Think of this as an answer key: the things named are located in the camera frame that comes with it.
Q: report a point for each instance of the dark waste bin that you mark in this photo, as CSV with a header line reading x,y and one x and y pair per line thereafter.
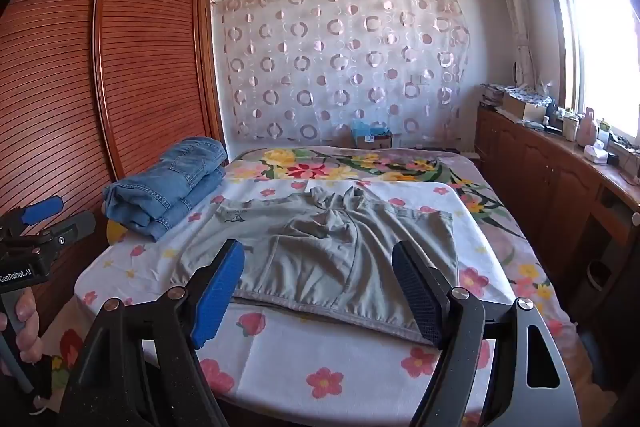
x,y
597,277

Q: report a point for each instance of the sheer circle-patterned curtain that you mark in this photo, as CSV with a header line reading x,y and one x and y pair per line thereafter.
x,y
340,57

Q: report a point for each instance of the stack of books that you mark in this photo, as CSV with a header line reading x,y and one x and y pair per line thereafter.
x,y
491,97

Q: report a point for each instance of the pink bottle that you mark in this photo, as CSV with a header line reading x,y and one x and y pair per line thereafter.
x,y
585,129

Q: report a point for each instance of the cardboard box with blue bags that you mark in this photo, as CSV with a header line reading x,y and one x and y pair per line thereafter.
x,y
372,139

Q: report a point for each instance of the white tissue box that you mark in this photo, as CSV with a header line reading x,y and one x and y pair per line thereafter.
x,y
595,154

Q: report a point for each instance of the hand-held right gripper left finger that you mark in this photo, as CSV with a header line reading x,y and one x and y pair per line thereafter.
x,y
217,292

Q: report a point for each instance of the wooden slatted wardrobe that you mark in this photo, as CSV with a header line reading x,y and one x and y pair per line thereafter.
x,y
125,57

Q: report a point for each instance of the small black box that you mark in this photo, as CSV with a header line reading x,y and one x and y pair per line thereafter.
x,y
613,160

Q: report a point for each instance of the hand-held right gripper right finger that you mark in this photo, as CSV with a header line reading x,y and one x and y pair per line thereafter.
x,y
417,292

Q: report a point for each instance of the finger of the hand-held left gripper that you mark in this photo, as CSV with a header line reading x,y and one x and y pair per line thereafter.
x,y
75,224
42,208

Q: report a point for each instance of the tied white window curtain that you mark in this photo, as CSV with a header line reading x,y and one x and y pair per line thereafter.
x,y
515,7

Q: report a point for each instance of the wooden framed window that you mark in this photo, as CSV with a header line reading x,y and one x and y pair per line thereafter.
x,y
600,32

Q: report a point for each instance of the person's left hand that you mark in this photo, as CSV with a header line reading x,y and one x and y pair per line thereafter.
x,y
30,347

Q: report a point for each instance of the white strawberry flower sheet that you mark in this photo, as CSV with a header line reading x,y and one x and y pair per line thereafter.
x,y
325,357

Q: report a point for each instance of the grey-green pants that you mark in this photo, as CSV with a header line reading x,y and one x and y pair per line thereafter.
x,y
320,252

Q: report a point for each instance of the open cardboard box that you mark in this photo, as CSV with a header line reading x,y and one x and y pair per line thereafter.
x,y
522,109

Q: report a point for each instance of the wooden side cabinet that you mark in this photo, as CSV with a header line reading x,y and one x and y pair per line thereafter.
x,y
540,172

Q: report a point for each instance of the white jar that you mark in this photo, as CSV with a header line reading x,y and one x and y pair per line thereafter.
x,y
570,127

